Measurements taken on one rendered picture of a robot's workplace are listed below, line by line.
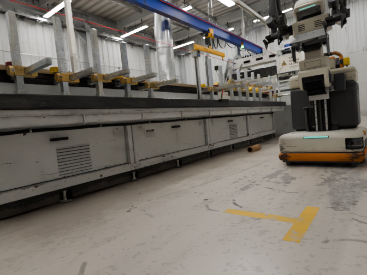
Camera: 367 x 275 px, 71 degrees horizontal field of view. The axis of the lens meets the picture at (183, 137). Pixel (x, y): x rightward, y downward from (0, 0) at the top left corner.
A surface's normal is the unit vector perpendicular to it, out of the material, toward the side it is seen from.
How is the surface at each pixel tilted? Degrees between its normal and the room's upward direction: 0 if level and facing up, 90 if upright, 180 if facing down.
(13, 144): 91
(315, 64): 98
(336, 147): 90
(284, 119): 90
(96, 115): 90
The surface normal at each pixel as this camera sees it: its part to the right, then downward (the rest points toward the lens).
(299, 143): -0.62, 0.10
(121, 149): 0.79, -0.04
